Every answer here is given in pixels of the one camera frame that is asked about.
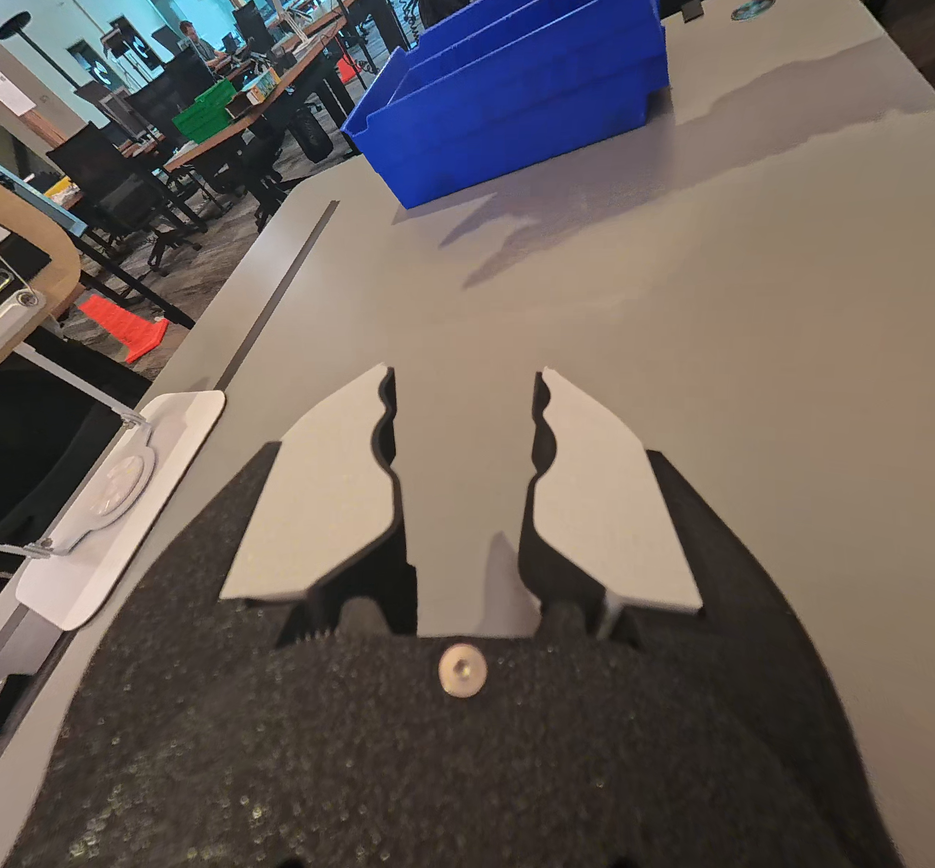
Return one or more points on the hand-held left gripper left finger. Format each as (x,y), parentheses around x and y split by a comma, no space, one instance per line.
(314,510)

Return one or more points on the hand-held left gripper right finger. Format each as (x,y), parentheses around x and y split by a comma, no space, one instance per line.
(613,517)

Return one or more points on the green storage bin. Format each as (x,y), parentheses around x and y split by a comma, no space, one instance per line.
(208,112)

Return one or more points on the small grey clip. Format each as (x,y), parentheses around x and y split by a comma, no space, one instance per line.
(691,9)

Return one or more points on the orange traffic cone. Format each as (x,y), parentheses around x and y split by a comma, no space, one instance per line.
(128,327)

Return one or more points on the instruction sign on white stand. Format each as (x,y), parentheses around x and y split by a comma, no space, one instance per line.
(109,517)

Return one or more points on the black floor lamp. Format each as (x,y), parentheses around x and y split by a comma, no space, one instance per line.
(18,24)

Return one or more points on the blue plastic bin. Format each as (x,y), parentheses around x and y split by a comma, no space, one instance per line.
(511,115)

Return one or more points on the yellow and blue box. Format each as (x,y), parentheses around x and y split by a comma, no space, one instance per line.
(264,88)

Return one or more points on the long wooden workbench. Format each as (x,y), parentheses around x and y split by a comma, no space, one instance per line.
(241,123)

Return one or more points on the black office chair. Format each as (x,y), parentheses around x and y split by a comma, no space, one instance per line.
(109,181)

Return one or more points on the round table grommet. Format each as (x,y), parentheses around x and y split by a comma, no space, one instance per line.
(753,8)

